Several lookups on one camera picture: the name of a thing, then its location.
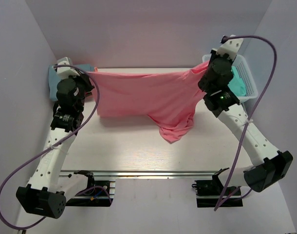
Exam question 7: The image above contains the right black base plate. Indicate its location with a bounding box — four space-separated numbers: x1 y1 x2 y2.
191 168 243 208

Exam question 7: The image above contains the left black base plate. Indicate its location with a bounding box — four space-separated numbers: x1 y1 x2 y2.
66 170 115 207

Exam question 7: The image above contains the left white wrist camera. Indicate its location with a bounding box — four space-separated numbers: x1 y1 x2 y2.
56 57 79 79

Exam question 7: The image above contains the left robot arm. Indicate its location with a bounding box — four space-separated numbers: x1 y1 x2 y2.
16 74 94 219

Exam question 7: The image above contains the folded blue-grey t shirt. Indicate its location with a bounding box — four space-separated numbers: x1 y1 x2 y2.
48 64 94 102

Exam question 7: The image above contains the white plastic basket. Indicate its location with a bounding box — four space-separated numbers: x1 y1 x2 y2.
202 54 259 104

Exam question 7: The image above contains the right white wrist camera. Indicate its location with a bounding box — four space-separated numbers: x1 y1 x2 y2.
210 36 243 62

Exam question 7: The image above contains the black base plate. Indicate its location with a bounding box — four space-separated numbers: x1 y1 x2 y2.
191 168 243 208
66 170 115 207

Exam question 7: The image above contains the aluminium table rail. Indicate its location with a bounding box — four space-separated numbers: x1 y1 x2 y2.
59 170 251 179

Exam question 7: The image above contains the teal t shirt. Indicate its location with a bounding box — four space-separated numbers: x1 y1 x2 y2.
228 66 246 97

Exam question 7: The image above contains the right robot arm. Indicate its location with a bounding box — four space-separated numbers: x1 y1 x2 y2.
199 58 294 193

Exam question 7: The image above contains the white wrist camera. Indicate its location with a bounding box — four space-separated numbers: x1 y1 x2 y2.
210 36 243 62
56 57 79 79

